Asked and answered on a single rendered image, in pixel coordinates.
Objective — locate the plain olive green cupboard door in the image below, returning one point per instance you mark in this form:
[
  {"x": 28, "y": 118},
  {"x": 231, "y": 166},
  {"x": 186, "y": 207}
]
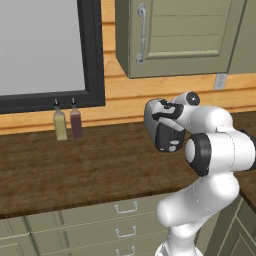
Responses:
[{"x": 245, "y": 40}]

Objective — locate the yellow oil bottle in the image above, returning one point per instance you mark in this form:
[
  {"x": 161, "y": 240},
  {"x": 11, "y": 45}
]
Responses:
[{"x": 60, "y": 126}]

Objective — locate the grey wall socket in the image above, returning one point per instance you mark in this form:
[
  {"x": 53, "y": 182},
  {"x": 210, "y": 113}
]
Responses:
[{"x": 220, "y": 82}]

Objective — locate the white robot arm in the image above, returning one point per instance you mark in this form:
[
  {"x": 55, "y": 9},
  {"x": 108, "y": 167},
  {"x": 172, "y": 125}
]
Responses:
[{"x": 213, "y": 196}]

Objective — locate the silver and black toaster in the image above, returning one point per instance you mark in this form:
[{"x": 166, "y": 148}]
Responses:
[{"x": 151, "y": 126}]

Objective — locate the small olive green drawer front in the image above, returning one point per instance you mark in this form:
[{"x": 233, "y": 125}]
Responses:
[{"x": 11, "y": 226}]

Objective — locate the dark red bottle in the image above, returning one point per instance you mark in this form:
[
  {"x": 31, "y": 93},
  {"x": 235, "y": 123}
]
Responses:
[{"x": 76, "y": 125}]

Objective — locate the olive green corner cupboard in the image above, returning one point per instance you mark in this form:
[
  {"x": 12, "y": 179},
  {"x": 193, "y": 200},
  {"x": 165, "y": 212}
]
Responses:
[{"x": 240, "y": 230}]

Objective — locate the black framed window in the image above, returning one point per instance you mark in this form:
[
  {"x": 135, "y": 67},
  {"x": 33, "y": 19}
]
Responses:
[{"x": 94, "y": 50}]

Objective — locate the olive green base cupboard door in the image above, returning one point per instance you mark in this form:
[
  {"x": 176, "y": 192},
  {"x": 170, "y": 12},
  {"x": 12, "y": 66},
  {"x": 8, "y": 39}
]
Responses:
[{"x": 15, "y": 248}]

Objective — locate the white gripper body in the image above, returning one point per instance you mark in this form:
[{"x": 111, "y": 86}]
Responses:
[{"x": 176, "y": 101}]

